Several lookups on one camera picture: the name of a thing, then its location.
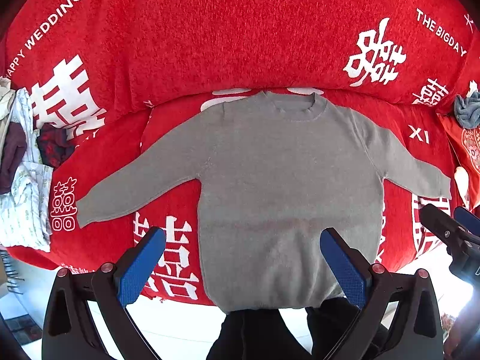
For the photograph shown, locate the red embroidered cushion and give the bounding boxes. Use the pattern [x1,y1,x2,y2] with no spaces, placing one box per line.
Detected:
[439,115,479,210]

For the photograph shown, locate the grey knit sweater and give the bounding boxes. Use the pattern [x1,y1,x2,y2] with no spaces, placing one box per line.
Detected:
[76,92,451,312]

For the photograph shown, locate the grey-blue crumpled cloth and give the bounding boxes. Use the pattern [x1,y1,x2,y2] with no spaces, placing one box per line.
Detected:
[453,90,480,130]

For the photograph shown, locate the red wedding sofa cover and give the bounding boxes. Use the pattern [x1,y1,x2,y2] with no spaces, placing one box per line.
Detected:
[1,0,479,306]

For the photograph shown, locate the pile of clothes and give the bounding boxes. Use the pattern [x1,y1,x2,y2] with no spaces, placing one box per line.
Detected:
[1,77,74,253]

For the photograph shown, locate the person's black trousers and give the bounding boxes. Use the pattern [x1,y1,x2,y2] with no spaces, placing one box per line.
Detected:
[207,297,359,360]

